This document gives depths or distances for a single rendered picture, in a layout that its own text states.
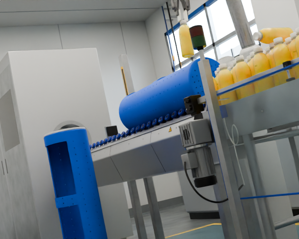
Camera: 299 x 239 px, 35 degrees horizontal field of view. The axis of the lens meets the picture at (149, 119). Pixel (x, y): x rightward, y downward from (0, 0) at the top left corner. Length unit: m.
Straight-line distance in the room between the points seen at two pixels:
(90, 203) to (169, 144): 0.63
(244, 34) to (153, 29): 5.46
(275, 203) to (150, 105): 1.06
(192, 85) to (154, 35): 6.07
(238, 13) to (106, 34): 5.43
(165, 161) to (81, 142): 0.55
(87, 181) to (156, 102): 0.67
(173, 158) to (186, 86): 0.51
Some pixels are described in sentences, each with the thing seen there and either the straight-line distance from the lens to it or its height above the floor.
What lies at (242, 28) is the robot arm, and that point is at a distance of 3.35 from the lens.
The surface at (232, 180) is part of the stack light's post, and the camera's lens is 2.14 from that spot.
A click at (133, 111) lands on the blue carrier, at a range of 3.20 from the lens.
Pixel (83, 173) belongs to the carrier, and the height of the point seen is 0.74.
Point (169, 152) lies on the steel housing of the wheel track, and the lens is 2.95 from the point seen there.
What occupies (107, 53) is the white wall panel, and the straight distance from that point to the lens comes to 8.47.
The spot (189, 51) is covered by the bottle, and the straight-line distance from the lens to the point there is 2.68.
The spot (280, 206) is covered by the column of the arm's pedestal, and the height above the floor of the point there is 0.26.
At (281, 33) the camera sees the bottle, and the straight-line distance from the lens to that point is 2.27.
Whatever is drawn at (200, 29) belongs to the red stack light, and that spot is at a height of 1.24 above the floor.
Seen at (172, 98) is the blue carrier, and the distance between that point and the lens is 2.81.
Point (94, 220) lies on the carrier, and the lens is 3.10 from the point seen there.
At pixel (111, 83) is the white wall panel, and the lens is 8.33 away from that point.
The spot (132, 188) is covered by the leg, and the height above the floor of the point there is 0.57.
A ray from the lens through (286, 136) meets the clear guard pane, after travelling 2.00.
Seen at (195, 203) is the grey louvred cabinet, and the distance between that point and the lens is 5.79.
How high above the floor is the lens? 0.65
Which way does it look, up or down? 6 degrees up
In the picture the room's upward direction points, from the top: 12 degrees counter-clockwise
